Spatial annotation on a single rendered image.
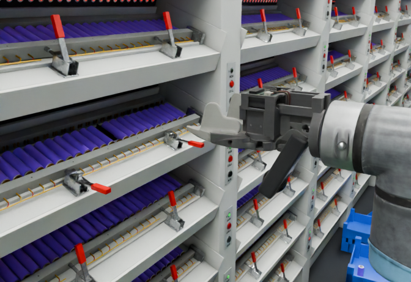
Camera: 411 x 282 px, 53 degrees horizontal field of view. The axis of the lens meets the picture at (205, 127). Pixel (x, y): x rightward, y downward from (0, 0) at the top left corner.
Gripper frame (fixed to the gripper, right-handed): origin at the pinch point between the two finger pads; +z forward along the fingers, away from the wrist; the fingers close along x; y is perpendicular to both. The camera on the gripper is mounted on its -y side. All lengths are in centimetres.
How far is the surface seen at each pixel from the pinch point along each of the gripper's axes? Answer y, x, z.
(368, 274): -67, -73, -13
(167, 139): -8.7, -13.3, 19.4
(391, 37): -3, -240, 17
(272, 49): 6, -60, 17
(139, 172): -11.4, -0.6, 16.3
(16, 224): -10.7, 24.7, 17.0
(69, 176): -7.7, 13.4, 18.7
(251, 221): -50, -56, 21
